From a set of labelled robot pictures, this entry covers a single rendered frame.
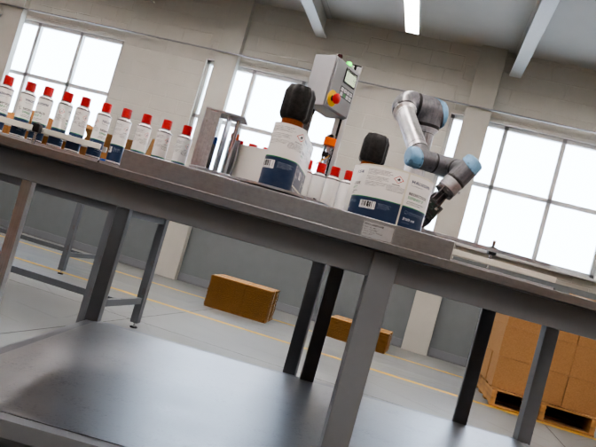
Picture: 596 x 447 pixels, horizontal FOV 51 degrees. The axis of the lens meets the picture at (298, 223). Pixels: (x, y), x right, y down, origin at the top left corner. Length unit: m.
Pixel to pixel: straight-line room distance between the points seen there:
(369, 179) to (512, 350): 3.92
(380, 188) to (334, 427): 0.58
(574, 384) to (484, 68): 3.96
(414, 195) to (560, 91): 6.54
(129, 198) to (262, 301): 4.76
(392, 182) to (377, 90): 6.39
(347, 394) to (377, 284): 0.25
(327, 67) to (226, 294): 4.18
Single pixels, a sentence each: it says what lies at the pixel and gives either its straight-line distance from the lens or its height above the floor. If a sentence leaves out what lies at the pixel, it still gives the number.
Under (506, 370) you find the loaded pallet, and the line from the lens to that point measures 5.41.
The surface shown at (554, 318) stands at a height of 0.77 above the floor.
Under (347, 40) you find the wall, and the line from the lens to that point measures 8.21.
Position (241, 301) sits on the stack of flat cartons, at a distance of 6.24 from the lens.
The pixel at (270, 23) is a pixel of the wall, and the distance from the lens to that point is 8.47.
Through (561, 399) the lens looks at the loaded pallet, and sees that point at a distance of 5.52.
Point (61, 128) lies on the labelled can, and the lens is 2.41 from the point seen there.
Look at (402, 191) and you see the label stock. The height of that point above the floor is 0.97.
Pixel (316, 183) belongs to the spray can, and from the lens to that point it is 2.23.
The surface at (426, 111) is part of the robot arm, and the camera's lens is 2.64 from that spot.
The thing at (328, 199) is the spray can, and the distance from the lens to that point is 2.22.
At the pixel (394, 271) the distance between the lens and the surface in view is 1.44.
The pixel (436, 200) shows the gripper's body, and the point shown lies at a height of 1.06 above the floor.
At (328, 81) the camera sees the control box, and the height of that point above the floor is 1.38.
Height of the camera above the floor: 0.76
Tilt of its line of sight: 2 degrees up
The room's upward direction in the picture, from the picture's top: 16 degrees clockwise
